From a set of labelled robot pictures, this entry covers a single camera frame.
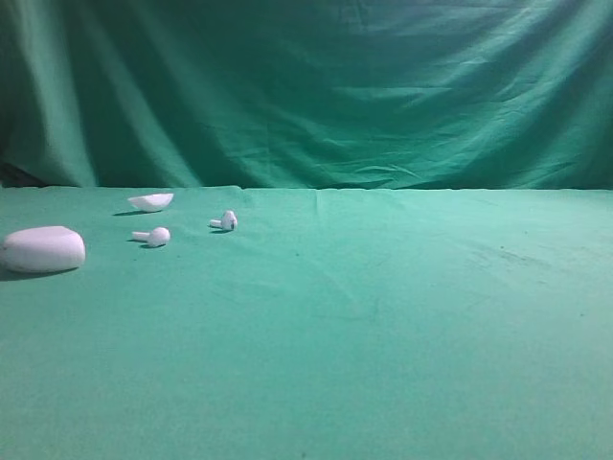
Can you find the white case lid piece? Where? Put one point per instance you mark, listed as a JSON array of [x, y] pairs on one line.
[[151, 203]]

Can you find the white earbud with dark mesh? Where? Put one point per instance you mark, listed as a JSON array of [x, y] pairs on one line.
[[227, 222]]

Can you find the green backdrop cloth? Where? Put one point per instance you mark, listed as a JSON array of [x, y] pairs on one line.
[[307, 94]]

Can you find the white earbud left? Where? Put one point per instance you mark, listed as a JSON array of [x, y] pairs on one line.
[[157, 237]]

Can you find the green table cloth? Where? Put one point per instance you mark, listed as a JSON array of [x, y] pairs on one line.
[[335, 324]]

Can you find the white earbud charging case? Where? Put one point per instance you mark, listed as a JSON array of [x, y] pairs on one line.
[[44, 249]]

